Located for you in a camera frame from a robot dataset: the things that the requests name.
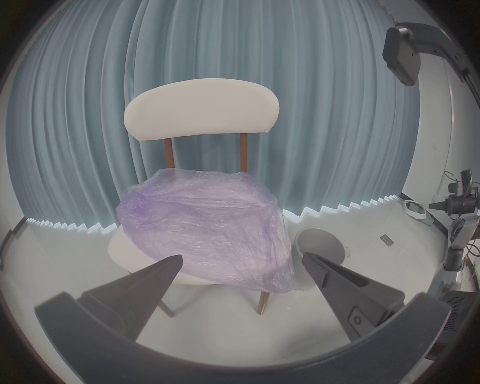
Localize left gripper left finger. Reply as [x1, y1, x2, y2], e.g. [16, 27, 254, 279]
[77, 254, 184, 341]

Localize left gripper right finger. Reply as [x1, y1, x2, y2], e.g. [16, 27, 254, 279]
[302, 252, 406, 343]

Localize purple plastic bag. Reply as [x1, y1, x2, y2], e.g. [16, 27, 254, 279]
[116, 167, 300, 293]

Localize white trash bin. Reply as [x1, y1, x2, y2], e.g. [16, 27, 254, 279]
[294, 226, 346, 292]

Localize white oval hoop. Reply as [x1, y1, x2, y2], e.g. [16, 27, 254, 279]
[403, 199, 428, 226]

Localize pale blue curtain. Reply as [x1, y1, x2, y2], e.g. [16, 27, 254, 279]
[5, 0, 421, 234]

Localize white padded wooden chair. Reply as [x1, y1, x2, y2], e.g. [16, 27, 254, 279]
[108, 77, 294, 318]

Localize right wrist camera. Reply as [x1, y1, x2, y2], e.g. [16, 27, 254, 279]
[459, 169, 475, 194]

